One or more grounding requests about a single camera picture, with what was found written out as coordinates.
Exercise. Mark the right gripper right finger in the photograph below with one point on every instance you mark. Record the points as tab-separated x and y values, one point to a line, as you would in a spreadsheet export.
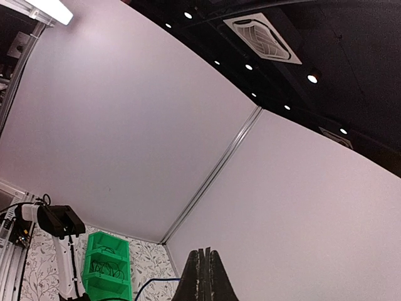
217	285

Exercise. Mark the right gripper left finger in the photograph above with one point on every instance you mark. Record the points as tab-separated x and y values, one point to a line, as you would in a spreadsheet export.
191	283

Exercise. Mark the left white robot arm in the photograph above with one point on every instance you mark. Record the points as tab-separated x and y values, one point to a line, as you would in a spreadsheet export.
65	228

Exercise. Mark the floral patterned table mat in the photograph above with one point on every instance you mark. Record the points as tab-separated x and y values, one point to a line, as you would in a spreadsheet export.
152	275

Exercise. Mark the green plastic divided bin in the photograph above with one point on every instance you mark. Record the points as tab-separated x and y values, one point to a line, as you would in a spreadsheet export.
106	272

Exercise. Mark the ceiling air vent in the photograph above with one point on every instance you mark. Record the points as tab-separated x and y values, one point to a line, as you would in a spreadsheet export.
263	38

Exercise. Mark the ceiling strip light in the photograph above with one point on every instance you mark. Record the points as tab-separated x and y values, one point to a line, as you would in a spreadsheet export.
45	11

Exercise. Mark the left aluminium corner post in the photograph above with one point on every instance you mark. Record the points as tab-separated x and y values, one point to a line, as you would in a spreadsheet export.
214	173

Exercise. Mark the aluminium front rail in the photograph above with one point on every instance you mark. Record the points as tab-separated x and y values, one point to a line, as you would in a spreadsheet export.
12	256

